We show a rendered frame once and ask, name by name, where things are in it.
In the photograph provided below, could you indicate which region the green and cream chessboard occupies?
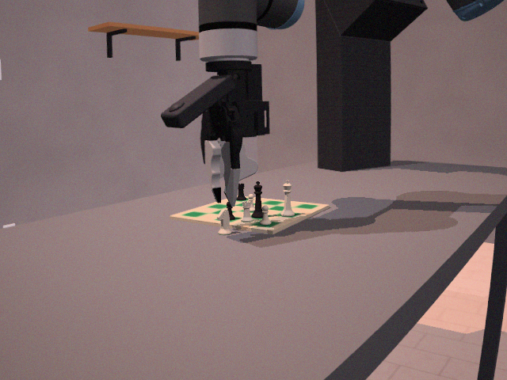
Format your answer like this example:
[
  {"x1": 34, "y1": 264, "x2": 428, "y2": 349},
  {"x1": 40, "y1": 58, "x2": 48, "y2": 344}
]
[{"x1": 170, "y1": 196, "x2": 330, "y2": 234}]

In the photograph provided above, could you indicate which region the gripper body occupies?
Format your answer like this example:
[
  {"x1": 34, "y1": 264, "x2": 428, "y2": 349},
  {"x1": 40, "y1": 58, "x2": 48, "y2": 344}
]
[{"x1": 202, "y1": 60, "x2": 269, "y2": 141}]

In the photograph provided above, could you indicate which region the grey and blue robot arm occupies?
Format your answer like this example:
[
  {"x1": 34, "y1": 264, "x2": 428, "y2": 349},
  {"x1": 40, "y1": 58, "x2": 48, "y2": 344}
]
[{"x1": 161, "y1": 0, "x2": 504, "y2": 128}]

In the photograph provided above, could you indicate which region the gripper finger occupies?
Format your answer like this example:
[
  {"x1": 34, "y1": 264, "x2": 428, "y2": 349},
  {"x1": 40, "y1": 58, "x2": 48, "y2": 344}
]
[
  {"x1": 221, "y1": 116, "x2": 257, "y2": 207},
  {"x1": 200, "y1": 120, "x2": 225, "y2": 203}
]

